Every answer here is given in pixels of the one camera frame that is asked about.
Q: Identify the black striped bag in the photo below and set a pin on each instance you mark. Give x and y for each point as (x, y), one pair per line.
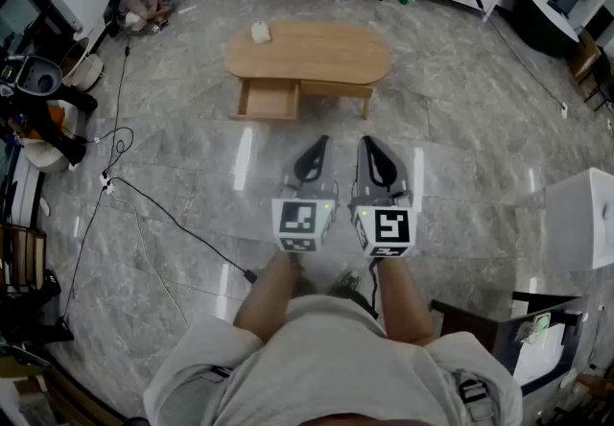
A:
(33, 314)

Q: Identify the white power strip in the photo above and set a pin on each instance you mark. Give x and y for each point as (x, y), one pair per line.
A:
(107, 183)

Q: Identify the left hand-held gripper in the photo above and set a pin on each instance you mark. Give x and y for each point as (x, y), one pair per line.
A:
(297, 220)

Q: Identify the black framed glass door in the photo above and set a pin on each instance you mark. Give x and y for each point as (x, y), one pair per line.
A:
(19, 11)

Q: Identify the wooden drawer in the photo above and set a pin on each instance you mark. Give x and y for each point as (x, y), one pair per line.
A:
(336, 89)
(268, 100)

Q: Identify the black chair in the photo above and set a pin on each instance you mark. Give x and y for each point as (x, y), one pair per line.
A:
(602, 78)

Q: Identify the person's grey t-shirt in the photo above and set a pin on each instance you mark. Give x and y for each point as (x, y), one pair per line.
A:
(336, 366)

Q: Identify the white box appliance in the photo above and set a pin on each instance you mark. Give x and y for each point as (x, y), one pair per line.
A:
(580, 222)

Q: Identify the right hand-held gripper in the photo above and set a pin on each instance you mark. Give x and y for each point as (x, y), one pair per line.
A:
(393, 225)

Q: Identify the cardboard box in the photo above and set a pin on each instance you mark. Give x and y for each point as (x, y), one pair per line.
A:
(583, 57)

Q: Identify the person's black trousers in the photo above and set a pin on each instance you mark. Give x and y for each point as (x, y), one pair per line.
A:
(309, 289)

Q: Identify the person's left forearm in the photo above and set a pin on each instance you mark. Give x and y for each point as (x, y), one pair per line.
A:
(268, 299)

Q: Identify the wooden frame rack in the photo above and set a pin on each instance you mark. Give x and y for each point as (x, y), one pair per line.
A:
(24, 256)

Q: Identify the dark brown desk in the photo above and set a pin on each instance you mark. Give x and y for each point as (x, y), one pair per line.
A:
(465, 323)

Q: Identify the person's grey sneaker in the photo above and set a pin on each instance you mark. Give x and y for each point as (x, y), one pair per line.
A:
(344, 282)

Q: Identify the person's right forearm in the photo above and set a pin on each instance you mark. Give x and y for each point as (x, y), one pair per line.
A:
(408, 304)

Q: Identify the white beanbag seat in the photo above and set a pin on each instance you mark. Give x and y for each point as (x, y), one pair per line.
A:
(45, 158)

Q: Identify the wooden coffee table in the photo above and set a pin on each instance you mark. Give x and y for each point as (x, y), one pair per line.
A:
(312, 50)

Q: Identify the white round side table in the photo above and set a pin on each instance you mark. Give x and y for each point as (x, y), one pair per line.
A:
(86, 69)

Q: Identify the white tissue pack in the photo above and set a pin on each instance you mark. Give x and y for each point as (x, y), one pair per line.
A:
(260, 32)

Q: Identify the dark green round tub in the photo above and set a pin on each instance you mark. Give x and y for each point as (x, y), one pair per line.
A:
(542, 30)

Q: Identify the white floor socket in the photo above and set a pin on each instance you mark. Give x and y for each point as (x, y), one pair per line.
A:
(564, 110)

